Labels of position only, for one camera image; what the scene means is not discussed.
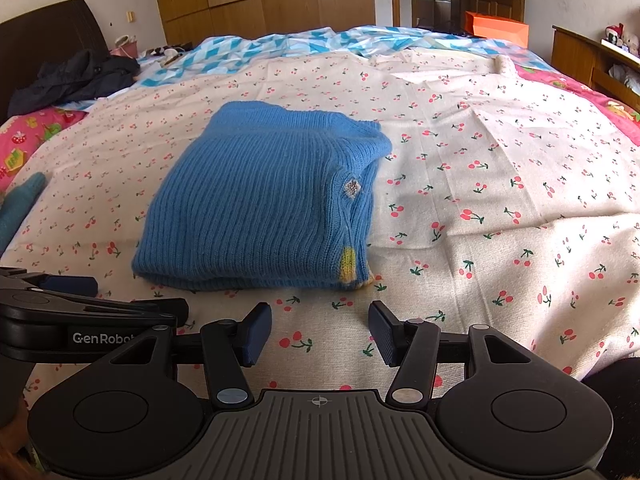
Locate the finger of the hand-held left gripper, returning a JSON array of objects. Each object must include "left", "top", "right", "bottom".
[
  {"left": 0, "top": 267, "right": 99, "bottom": 298},
  {"left": 0, "top": 290, "right": 190, "bottom": 332}
]

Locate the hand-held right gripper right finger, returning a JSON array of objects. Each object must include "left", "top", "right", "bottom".
[{"left": 368, "top": 301, "right": 533, "bottom": 407}]

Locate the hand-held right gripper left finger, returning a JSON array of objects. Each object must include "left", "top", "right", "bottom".
[{"left": 107, "top": 302, "right": 273, "bottom": 408}]

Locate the blue yellow striped knit sweater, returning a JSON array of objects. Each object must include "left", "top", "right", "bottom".
[{"left": 131, "top": 101, "right": 393, "bottom": 293}]

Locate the teal knit garment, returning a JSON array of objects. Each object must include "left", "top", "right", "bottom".
[{"left": 0, "top": 172, "right": 47, "bottom": 257}]

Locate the pink fruit print bed sheet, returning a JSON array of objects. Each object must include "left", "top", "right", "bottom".
[{"left": 0, "top": 57, "right": 640, "bottom": 193}]

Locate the cherry print cream blanket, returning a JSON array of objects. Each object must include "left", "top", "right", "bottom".
[{"left": 0, "top": 42, "right": 640, "bottom": 411}]

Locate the dark navy jacket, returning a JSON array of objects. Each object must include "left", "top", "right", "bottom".
[{"left": 7, "top": 50, "right": 142, "bottom": 117}]

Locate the pink cup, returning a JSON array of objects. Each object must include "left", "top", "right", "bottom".
[{"left": 110, "top": 35, "right": 139, "bottom": 59}]

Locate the dark wooden headboard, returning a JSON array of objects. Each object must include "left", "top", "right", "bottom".
[{"left": 0, "top": 0, "right": 109, "bottom": 122}]

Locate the blue white patterned quilt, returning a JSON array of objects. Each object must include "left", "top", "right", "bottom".
[{"left": 135, "top": 25, "right": 551, "bottom": 88}]

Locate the orange box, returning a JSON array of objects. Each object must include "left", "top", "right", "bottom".
[{"left": 465, "top": 11, "right": 530, "bottom": 47}]

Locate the wooden desk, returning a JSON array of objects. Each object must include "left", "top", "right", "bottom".
[{"left": 552, "top": 25, "right": 640, "bottom": 112}]

